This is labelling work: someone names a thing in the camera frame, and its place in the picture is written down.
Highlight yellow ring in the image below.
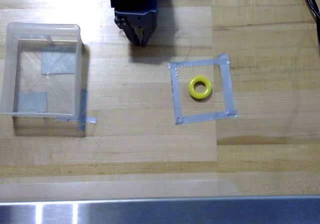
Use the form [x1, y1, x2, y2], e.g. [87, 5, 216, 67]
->
[187, 75, 213, 100]

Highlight clear plastic container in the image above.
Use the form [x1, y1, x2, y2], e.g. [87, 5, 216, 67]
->
[0, 22, 82, 117]

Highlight grey tape patch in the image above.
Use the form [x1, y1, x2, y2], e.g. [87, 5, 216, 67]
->
[40, 46, 77, 75]
[15, 91, 49, 114]

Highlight shiny metal rail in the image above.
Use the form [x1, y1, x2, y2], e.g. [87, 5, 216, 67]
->
[0, 195, 320, 224]

